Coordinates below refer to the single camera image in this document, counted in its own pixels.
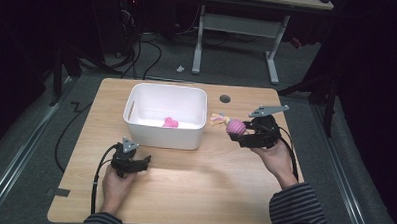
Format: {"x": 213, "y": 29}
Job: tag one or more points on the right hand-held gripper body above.
{"x": 264, "y": 132}

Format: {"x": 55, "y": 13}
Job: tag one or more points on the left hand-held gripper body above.
{"x": 123, "y": 161}

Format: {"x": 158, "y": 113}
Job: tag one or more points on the pink bone toy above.
{"x": 170, "y": 123}

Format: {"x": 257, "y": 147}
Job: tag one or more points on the white plastic bin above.
{"x": 166, "y": 116}

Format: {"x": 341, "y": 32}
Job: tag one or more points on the person's left hand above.
{"x": 115, "y": 189}

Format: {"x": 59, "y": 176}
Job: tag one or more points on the person's right hand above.
{"x": 276, "y": 164}

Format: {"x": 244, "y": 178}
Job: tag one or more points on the round black table grommet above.
{"x": 225, "y": 99}

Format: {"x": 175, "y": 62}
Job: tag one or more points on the black metal stand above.
{"x": 57, "y": 77}
{"x": 330, "y": 103}

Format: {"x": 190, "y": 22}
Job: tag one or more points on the white crumpled paper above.
{"x": 180, "y": 69}

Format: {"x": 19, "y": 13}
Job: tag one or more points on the white-framed wooden desk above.
{"x": 239, "y": 25}

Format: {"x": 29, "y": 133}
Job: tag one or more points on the metal floor rail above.
{"x": 21, "y": 152}
{"x": 342, "y": 177}

